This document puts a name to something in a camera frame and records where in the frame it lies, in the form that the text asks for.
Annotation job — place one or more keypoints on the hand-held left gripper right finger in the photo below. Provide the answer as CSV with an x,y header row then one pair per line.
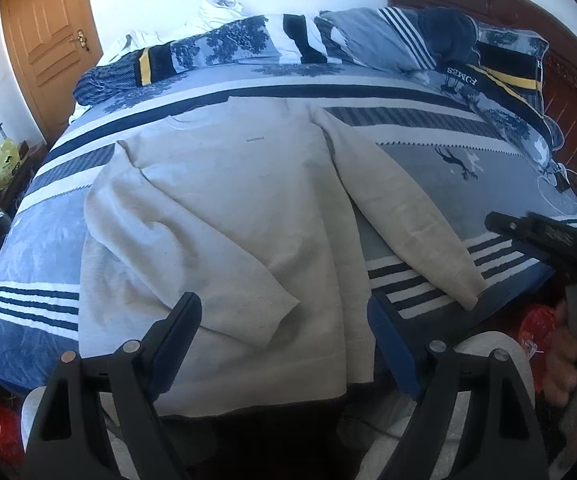
x,y
393,342

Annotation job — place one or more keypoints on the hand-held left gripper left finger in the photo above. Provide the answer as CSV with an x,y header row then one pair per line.
x,y
181,322

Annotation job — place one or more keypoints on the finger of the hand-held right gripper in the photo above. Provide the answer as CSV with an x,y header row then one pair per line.
x,y
528,227

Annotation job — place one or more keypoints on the beige knit sweater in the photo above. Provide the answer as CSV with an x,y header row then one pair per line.
x,y
248,220

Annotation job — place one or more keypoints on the person's right hand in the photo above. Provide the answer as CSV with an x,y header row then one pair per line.
x,y
558,360

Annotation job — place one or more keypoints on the person's grey trousers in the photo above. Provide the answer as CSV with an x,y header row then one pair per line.
x,y
515,362

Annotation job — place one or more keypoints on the blue striped bed cover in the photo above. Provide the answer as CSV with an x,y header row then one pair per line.
x,y
418,160

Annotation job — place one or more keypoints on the yellow-striped tree print pillow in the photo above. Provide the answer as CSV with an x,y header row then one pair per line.
x,y
508,80

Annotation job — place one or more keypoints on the red-brown wooden headboard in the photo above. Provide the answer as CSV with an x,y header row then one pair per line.
x,y
568,60

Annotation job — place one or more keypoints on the dark blue garment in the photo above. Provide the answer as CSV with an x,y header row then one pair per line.
x,y
448,32

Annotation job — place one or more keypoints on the yellow plastic bag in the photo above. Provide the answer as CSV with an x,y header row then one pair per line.
x,y
4,160

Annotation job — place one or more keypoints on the grey white-striped pillow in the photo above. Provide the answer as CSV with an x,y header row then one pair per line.
x,y
373,35

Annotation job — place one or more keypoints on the dark pinstriped cloth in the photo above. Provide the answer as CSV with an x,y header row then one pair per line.
x,y
108,77

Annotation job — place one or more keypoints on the tree print folded quilt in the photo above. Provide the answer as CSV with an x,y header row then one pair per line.
x,y
228,42

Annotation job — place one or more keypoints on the white garment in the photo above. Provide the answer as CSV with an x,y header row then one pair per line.
x,y
208,15

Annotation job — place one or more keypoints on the wooden door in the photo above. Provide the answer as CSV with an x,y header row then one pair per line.
x,y
43,35

